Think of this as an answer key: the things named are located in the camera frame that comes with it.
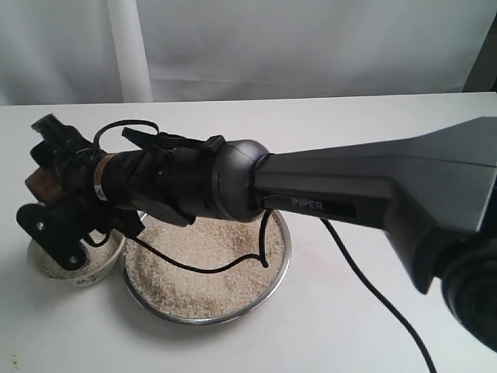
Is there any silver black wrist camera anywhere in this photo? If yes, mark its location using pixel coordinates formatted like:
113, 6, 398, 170
16, 195, 109, 270

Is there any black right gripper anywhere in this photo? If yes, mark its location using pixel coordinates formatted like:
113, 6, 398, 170
30, 113, 140, 236

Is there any small cream ceramic bowl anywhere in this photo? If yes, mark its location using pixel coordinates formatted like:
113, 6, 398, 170
27, 230, 125, 287

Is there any brown wooden cup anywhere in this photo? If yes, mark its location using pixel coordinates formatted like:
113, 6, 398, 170
25, 168, 63, 204

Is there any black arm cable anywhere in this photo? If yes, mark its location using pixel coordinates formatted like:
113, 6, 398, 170
92, 119, 440, 373

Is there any steel tray of rice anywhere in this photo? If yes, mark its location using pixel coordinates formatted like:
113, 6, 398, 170
123, 211, 291, 326

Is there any white backdrop curtain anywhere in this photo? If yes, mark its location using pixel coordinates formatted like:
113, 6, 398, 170
1, 1, 496, 105

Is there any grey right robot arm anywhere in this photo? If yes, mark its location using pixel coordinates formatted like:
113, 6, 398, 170
16, 115, 496, 348

